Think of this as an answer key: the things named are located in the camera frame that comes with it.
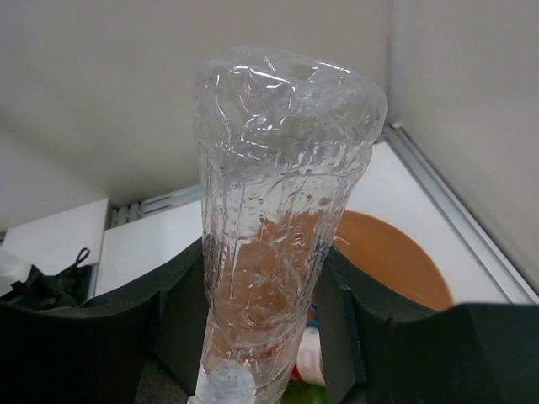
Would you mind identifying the green soda bottle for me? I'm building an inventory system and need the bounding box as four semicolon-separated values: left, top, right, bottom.
280;380;328;404

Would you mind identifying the aluminium frame rail left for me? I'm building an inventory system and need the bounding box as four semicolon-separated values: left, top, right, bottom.
109;184;202;228

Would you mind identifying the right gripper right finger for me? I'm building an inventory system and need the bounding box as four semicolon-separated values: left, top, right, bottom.
315;248;538;403

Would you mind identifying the aluminium frame rail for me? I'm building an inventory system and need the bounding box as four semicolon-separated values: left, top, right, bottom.
109;184;202;228
382;125;538;304

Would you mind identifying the orange plastic capybara bin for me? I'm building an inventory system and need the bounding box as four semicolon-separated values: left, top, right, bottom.
210;210;458;312

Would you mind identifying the water bottle red label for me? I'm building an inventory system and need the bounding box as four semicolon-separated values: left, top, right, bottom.
291;303;325;386

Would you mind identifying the aluminium frame rail back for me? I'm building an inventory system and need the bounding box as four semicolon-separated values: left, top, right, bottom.
382;125;538;304

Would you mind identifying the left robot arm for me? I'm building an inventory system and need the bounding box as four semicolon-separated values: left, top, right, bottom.
1;247;93;311

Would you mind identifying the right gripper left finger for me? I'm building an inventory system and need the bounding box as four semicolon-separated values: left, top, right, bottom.
1;241;208;403

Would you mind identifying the clear crushed bottle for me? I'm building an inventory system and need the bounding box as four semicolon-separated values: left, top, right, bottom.
192;46;388;403

